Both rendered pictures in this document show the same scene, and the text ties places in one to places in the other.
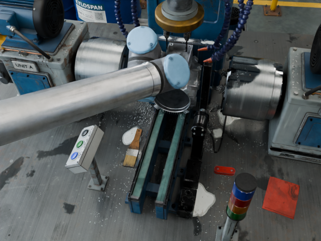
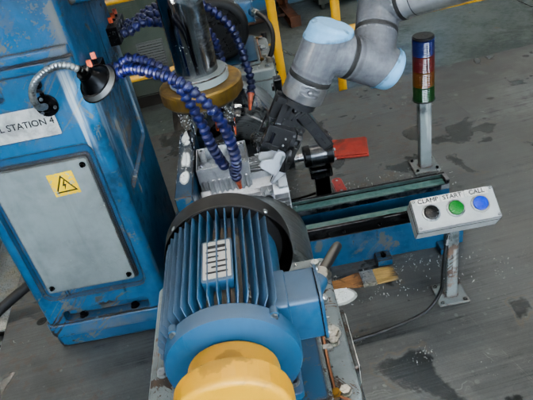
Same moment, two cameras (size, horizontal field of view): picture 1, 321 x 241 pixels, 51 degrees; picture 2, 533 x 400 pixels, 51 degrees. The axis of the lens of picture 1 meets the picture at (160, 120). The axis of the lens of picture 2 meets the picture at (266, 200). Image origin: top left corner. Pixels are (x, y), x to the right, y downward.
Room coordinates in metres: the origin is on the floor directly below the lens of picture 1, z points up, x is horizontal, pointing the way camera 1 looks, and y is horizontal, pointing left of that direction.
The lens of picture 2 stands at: (1.26, 1.05, 1.78)
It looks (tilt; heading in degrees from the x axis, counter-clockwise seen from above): 35 degrees down; 257
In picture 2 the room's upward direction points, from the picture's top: 12 degrees counter-clockwise
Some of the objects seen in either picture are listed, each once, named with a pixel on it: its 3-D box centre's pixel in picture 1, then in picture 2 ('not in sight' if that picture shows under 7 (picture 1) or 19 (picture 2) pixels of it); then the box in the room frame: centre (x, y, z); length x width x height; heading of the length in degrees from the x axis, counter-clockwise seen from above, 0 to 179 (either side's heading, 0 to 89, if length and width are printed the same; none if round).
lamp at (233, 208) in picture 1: (239, 202); (423, 77); (0.44, -0.22, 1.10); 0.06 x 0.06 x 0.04
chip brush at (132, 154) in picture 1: (133, 147); (355, 280); (0.86, 0.12, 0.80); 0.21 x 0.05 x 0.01; 167
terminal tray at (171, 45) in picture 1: (178, 59); (224, 167); (1.08, -0.08, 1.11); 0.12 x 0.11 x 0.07; 166
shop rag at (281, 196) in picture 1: (281, 196); (345, 148); (0.60, -0.46, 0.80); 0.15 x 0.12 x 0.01; 155
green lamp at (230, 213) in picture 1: (237, 208); (423, 91); (0.44, -0.22, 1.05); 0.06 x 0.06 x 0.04
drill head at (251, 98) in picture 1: (256, 89); (238, 127); (0.96, -0.39, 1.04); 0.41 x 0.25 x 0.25; 75
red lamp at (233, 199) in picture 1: (241, 194); (423, 62); (0.44, -0.22, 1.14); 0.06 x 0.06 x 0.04
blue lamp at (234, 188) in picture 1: (244, 187); (423, 46); (0.44, -0.22, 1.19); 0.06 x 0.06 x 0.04
